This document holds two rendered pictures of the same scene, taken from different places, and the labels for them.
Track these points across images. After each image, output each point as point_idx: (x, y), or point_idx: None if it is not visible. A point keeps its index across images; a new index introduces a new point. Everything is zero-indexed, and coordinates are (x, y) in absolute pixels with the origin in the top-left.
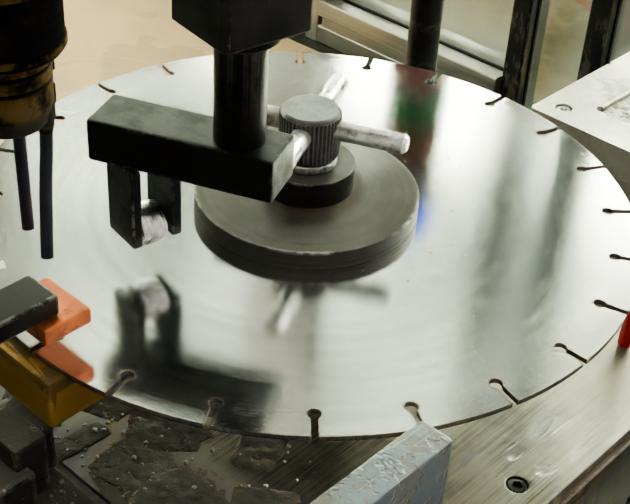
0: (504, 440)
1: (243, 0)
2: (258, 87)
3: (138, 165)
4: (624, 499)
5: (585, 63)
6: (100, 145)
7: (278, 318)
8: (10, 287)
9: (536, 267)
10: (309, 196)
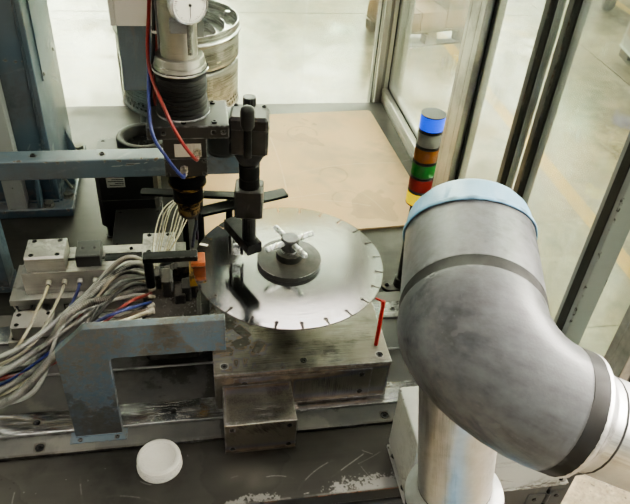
0: (313, 349)
1: (239, 207)
2: (249, 227)
3: (230, 234)
4: (355, 389)
5: None
6: (225, 226)
7: (248, 285)
8: (190, 250)
9: (322, 303)
10: (281, 259)
